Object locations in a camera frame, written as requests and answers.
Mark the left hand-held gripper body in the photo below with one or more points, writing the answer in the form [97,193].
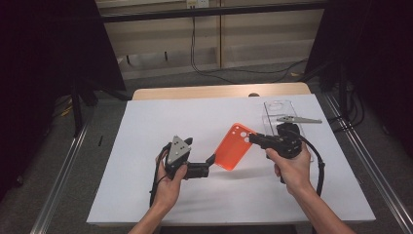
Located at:
[178,151]

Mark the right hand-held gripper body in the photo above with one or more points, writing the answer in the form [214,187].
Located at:
[285,144]

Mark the orange phone case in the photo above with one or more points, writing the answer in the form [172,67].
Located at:
[232,149]

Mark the clear plastic container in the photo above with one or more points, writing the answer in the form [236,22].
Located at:
[272,109]

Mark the person's right hand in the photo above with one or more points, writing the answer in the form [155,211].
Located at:
[295,174]

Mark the person's left hand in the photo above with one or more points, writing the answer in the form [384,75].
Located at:
[168,190]

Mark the white board sheet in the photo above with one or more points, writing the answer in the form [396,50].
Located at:
[146,123]

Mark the black metal stand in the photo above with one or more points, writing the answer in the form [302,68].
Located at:
[342,94]
[77,110]

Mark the small black floor object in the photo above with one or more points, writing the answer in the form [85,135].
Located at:
[100,140]

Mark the yellow floor object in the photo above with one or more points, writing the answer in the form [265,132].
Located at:
[66,111]

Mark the black horizontal bar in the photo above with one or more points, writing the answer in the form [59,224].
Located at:
[211,11]

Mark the black curtain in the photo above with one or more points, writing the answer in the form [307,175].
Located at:
[383,48]
[39,65]

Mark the aluminium rail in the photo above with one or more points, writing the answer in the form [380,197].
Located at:
[58,185]
[373,169]

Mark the white wall socket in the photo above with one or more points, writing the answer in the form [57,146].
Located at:
[198,3]

